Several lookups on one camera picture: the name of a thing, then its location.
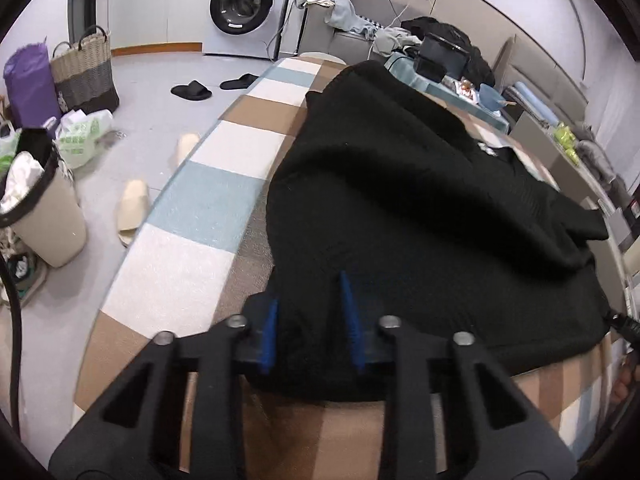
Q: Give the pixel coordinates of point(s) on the beige slipper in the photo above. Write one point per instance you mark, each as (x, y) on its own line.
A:
(131, 210)

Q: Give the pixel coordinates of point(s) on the grey sofa bench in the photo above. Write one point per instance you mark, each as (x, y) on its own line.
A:
(350, 45)

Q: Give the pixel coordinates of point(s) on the white sneaker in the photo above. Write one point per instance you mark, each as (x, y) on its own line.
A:
(22, 275)

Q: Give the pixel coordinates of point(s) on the teal checked side table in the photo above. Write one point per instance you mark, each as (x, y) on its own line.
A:
(405, 72)

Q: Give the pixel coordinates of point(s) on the grey blanket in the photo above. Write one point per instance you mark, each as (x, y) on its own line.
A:
(597, 155)

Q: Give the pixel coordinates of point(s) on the beige upholstered bed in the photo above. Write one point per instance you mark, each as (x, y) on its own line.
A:
(545, 70)

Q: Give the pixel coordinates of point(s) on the blue pillow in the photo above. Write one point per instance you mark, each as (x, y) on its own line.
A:
(537, 102)

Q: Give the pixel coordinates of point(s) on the small beige low cabinet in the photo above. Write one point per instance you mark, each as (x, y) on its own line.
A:
(540, 145)

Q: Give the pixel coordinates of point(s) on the black box with red label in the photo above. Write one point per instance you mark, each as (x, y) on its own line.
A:
(631, 220)

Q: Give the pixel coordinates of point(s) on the white kitchen base cabinet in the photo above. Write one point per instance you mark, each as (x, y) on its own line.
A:
(150, 10)

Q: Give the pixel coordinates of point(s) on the purple bag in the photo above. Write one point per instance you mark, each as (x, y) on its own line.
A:
(30, 85)

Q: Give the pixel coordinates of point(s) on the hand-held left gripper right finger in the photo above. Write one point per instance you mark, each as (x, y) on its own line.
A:
(351, 322)

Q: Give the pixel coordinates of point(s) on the white washing machine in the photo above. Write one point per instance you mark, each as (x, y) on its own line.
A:
(240, 5)

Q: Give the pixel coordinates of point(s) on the round white stool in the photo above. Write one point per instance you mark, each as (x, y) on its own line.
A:
(322, 57)

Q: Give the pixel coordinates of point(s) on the white green plastic bag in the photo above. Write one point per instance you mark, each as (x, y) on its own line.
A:
(7, 152)
(80, 140)

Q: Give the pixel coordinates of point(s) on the white crumpled cloth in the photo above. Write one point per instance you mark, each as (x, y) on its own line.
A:
(395, 40)

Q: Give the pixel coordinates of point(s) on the black jacket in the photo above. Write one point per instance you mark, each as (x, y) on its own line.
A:
(480, 65)

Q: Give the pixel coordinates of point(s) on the green plush toy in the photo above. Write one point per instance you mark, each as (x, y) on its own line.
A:
(567, 140)

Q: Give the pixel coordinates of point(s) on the blue bowl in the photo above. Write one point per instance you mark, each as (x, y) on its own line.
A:
(491, 97)

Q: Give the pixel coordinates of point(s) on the snack packaging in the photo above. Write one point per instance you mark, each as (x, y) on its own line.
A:
(465, 88)

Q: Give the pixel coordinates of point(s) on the black slipper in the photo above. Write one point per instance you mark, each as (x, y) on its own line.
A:
(192, 91)
(240, 81)

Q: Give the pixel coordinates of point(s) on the beige trash bin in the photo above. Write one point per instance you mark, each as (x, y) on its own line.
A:
(50, 225)

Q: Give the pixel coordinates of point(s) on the dark glass door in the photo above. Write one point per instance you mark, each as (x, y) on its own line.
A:
(82, 0)

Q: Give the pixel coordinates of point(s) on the black knit sweater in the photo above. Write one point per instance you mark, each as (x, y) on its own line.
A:
(400, 200)

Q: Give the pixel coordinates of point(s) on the light grey clothes pile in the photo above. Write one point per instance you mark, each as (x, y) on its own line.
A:
(340, 10)

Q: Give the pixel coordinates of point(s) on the woven laundry basket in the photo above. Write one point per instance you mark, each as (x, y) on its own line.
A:
(82, 80)

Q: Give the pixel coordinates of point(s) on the person's right hand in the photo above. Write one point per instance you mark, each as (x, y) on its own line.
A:
(625, 382)

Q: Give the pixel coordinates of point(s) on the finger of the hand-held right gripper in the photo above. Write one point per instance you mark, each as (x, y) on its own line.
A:
(622, 325)

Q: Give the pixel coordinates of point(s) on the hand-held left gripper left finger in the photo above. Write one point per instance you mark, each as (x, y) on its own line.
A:
(269, 332)

